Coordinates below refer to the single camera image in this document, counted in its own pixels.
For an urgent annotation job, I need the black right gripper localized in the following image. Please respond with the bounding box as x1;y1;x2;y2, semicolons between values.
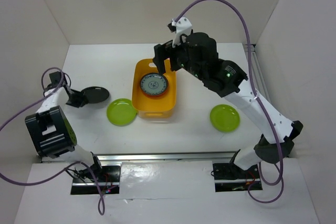
152;37;204;80

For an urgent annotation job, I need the black plate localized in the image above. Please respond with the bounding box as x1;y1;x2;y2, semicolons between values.
81;86;110;104

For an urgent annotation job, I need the blue floral plate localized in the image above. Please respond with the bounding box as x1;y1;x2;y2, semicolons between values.
140;73;169;94

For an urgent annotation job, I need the green plate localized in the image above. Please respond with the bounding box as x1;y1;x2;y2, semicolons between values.
106;98;137;126
209;104;240;132

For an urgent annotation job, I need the orange plate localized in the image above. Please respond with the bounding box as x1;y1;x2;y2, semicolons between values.
143;92;167;98

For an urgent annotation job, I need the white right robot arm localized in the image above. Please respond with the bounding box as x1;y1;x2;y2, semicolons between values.
153;33;303;178

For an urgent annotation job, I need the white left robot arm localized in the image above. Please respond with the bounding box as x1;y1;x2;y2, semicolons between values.
25;84;104;182

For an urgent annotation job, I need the yellow plastic bin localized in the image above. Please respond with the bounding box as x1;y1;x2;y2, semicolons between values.
132;59;177;118

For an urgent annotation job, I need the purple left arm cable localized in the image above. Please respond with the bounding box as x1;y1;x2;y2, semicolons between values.
0;67;111;216

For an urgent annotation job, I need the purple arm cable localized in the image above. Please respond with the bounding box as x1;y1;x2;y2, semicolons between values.
177;0;286;204
0;67;111;216

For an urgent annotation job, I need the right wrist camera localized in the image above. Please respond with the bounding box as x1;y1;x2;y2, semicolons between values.
167;17;193;48

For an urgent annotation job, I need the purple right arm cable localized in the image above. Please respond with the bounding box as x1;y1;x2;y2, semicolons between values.
177;0;286;204

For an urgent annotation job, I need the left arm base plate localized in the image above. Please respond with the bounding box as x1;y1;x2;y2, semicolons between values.
70;165;121;195

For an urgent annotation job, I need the aluminium rail right side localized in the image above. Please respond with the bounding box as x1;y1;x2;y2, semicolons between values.
243;43;289;158

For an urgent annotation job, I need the aluminium rail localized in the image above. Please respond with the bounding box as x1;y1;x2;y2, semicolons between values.
243;43;289;158
40;152;237;163

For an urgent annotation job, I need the aluminium rail front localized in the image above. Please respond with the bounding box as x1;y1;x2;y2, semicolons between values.
40;152;237;163

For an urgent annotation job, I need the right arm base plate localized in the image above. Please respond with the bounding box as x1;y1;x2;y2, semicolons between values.
211;163;263;193

